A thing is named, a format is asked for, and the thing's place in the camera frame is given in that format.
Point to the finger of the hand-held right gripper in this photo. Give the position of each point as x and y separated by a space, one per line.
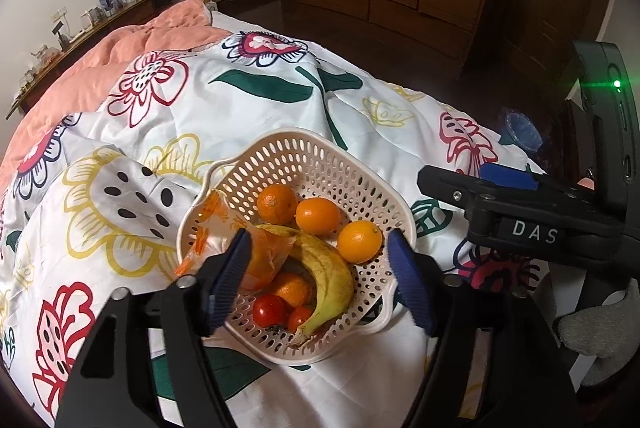
450 185
505 175

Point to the black card stand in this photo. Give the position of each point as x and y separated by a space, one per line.
61 30

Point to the red tomato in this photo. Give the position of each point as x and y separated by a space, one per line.
269 309
299 317

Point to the grey fleece cloth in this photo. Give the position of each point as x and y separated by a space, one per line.
595 323

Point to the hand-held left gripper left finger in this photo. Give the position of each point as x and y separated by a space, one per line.
230 278

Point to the pink blanket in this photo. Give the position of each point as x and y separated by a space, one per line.
100 52

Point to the orange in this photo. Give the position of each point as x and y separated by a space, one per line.
316 216
292 288
277 203
359 241

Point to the wall socket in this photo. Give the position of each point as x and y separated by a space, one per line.
60 14

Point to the white floral duvet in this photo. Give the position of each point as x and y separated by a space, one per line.
200 107

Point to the yellow banana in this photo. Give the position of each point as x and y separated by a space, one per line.
330 278

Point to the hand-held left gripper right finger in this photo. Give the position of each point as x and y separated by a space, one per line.
407 283

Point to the cream perforated plastic basket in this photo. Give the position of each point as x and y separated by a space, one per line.
310 157

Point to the blue plastic container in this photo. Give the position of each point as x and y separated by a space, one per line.
522 130

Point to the clear bag of small oranges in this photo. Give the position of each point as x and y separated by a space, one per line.
212 220

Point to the wooden headboard shelf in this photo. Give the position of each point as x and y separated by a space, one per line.
140 7

